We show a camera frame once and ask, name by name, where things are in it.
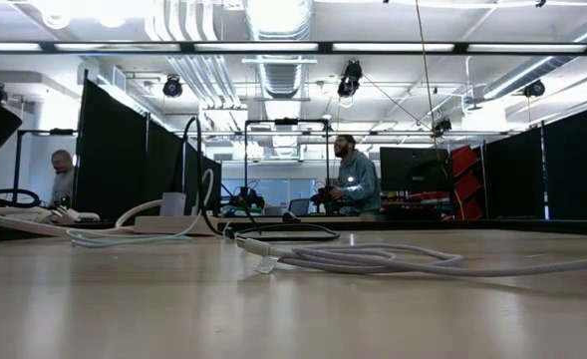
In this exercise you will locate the silver ventilation duct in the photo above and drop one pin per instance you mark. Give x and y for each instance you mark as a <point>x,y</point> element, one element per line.
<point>280,50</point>

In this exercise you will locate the black partition curtain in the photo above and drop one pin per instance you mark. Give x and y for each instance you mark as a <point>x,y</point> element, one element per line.
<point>577,164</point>
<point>113,159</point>

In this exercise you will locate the grey laptop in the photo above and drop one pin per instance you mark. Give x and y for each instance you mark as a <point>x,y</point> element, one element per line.
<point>299,206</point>

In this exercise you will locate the black overhead camera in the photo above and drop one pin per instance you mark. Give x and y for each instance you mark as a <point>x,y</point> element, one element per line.
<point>350,77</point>

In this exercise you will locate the white charger cube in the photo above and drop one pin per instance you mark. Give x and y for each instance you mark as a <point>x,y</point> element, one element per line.
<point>173,204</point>

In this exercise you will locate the white plug cluster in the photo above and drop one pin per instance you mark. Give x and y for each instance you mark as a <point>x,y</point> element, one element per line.
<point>74,215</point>

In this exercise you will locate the dark computer mouse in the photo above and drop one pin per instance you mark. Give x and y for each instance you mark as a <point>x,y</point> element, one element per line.
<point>291,217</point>

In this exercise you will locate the small black hanging device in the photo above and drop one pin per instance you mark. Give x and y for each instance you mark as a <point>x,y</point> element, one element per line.
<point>442,125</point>

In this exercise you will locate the red bin rack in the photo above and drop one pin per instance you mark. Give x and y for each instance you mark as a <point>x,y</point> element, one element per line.
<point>465,187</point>

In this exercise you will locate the black background robot arm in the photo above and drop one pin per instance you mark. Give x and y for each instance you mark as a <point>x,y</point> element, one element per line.
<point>248,199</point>

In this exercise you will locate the black background rig frame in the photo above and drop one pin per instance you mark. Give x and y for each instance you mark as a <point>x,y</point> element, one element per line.
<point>18,159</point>
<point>285,121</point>

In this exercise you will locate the person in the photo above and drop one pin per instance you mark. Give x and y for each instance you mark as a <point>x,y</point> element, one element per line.
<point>64,184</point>
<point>360,182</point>

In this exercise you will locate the black monitor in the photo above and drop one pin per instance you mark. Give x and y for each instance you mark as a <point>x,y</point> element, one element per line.
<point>412,169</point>

